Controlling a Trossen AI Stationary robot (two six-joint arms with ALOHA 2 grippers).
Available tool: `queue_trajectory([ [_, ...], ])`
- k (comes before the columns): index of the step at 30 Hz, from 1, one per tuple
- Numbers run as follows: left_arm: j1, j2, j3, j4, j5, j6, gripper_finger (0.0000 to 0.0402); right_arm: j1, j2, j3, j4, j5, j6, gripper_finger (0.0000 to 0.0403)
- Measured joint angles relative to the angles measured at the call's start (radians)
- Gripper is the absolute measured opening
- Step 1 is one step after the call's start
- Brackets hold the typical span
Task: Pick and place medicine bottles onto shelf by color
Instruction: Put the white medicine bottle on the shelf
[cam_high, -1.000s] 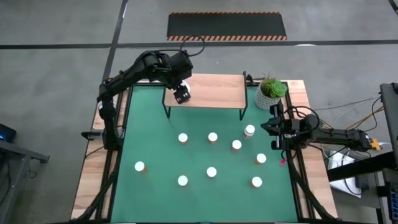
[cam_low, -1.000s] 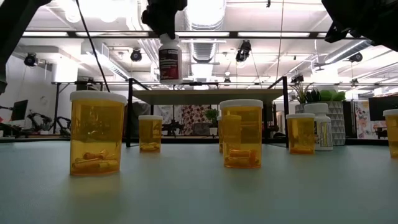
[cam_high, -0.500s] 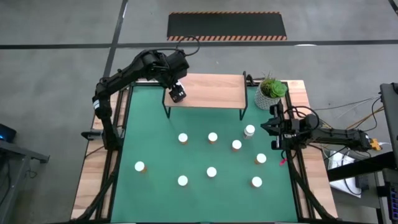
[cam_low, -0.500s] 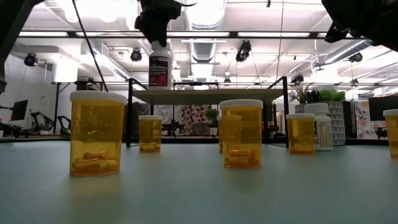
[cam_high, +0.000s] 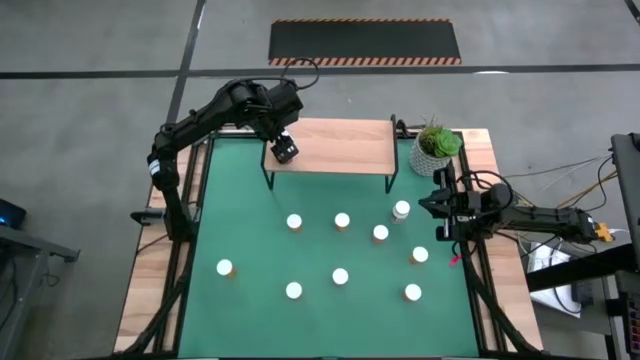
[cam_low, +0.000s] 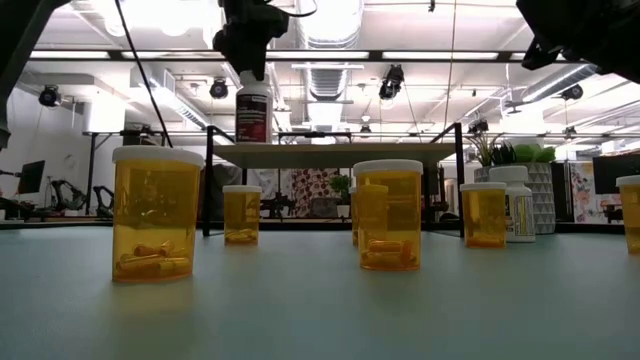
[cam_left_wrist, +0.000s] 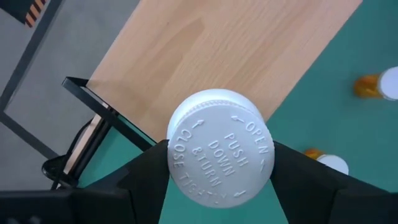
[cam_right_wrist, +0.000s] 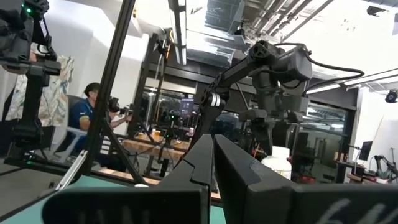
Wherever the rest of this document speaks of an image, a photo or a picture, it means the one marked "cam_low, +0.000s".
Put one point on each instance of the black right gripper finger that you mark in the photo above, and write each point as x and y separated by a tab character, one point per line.
547	50
542	62

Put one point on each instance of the large white bottle maroon label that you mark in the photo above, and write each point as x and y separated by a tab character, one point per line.
254	115

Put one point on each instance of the orange pill bottle white cap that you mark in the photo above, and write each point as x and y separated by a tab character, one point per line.
631	215
242	215
157	210
352	220
482	215
400	225

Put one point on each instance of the black ceiling spotlight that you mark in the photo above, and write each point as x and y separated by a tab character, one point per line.
50	96
218	89
391	82
572	92

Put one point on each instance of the large black monitor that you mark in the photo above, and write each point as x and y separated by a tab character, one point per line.
607	172

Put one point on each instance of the succulent in triangle-patterned pot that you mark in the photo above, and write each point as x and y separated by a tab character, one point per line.
544	195

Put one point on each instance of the red floral patterned panel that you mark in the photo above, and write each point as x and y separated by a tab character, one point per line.
310	190

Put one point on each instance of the pastel floral print panel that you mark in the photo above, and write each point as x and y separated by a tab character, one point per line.
582	197

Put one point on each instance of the small plant in white pot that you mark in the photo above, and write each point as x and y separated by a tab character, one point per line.
341	185

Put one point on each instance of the small black tilted monitor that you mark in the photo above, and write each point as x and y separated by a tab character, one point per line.
32	176

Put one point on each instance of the green table mat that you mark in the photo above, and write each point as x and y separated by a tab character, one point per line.
300	320

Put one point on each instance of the wooden shelf black metal frame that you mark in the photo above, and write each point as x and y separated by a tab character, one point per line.
325	155

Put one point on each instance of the black metal table frame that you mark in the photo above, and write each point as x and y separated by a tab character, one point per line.
75	224

